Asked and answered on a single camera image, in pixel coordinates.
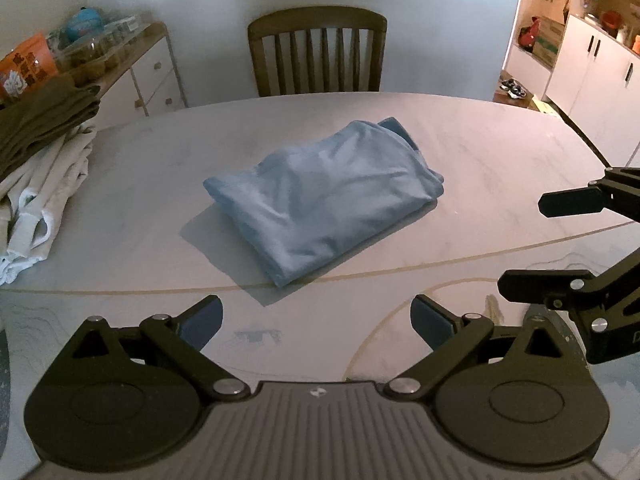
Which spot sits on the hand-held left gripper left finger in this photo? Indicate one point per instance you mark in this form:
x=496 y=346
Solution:
x=204 y=321

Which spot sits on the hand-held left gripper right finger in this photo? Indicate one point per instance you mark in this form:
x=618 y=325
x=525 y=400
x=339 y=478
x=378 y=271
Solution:
x=429 y=321

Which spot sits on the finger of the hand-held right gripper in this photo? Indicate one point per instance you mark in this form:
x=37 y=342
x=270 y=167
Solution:
x=540 y=284
x=570 y=202

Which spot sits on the light blue shirt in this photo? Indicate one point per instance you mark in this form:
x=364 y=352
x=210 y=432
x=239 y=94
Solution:
x=320 y=200

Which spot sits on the pair of shoes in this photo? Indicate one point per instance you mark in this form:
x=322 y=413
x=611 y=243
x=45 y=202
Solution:
x=514 y=87

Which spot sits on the white lower kitchen cabinet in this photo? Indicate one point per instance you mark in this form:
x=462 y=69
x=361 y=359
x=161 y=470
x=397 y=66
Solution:
x=600 y=75

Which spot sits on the cardboard box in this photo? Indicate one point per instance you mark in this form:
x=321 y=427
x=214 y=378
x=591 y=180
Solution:
x=546 y=41

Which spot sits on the red bag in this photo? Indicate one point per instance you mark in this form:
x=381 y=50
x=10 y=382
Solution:
x=529 y=35

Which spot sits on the white cloth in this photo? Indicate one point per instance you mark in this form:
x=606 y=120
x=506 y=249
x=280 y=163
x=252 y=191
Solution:
x=45 y=195

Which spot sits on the white wooden sideboard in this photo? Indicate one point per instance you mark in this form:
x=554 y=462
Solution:
x=150 y=75

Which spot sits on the brown cloth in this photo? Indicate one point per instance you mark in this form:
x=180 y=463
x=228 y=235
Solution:
x=40 y=120

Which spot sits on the clear plastic food boxes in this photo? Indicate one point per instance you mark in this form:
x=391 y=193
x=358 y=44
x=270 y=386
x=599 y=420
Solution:
x=100 y=50

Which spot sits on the wooden slat-back chair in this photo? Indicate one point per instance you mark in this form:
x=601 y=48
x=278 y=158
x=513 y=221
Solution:
x=317 y=50

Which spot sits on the orange snack bag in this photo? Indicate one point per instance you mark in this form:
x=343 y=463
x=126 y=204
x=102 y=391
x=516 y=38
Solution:
x=27 y=67

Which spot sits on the blue round container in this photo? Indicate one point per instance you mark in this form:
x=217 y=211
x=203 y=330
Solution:
x=84 y=22

